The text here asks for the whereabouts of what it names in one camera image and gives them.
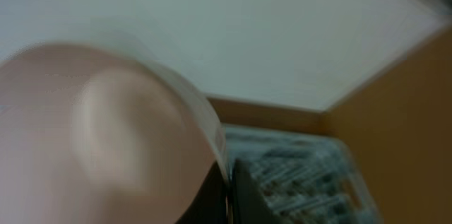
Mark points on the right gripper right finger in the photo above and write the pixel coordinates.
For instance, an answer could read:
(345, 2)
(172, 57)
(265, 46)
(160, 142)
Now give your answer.
(248, 205)

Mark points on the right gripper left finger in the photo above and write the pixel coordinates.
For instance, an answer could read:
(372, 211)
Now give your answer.
(209, 205)

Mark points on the pink bowl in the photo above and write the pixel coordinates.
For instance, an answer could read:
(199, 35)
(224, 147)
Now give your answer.
(91, 137)

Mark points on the grey dishwasher rack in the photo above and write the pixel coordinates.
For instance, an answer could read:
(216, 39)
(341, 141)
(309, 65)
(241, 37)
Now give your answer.
(302, 178)

